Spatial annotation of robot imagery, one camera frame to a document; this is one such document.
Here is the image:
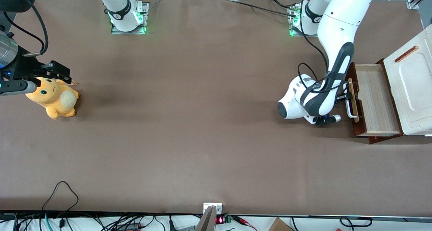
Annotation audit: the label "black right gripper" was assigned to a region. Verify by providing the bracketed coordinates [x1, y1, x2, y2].
[0, 46, 73, 84]

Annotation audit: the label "dark wood drawer white handle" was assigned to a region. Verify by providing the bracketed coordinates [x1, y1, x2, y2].
[344, 63, 403, 137]

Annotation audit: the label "white drawer cabinet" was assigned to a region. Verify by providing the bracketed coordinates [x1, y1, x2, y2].
[369, 23, 432, 144]

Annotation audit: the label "orange plush toy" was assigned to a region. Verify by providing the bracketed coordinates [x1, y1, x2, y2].
[25, 76, 80, 120]

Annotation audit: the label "brown cardboard piece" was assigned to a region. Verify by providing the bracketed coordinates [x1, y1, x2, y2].
[268, 217, 295, 231]

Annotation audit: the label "red clip leads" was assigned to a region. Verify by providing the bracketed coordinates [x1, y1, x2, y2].
[232, 215, 258, 231]

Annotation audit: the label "black power adapter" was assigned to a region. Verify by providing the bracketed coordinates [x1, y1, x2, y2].
[115, 223, 141, 231]

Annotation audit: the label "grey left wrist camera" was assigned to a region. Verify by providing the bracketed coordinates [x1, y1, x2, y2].
[316, 114, 341, 127]

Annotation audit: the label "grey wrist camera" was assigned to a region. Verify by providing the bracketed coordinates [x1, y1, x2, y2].
[0, 80, 37, 96]
[316, 114, 341, 127]

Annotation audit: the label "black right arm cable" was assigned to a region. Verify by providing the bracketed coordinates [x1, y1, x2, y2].
[23, 3, 50, 57]
[3, 11, 45, 45]

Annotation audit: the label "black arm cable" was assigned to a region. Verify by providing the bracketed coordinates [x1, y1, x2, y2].
[23, 3, 50, 57]
[3, 11, 45, 45]
[297, 0, 345, 94]

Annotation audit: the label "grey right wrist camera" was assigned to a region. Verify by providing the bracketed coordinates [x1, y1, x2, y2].
[0, 80, 37, 96]

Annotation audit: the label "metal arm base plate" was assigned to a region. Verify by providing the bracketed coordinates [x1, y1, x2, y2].
[111, 2, 150, 35]
[288, 3, 319, 37]

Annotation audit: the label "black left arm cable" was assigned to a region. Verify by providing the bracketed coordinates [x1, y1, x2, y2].
[297, 0, 345, 94]

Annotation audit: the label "thin black cable loop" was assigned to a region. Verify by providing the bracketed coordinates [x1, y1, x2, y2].
[42, 181, 79, 212]

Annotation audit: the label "thick black table cable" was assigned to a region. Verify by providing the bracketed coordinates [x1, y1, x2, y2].
[233, 1, 297, 18]
[268, 0, 299, 9]

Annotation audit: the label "thin grey wire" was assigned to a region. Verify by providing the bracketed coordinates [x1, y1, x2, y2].
[145, 0, 163, 22]

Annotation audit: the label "black oval cable loop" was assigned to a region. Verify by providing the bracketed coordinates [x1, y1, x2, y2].
[339, 216, 373, 228]

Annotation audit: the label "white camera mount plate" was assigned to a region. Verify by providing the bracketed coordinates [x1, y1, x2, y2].
[203, 203, 223, 215]

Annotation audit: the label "grey camera post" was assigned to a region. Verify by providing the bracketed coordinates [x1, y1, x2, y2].
[195, 205, 216, 231]

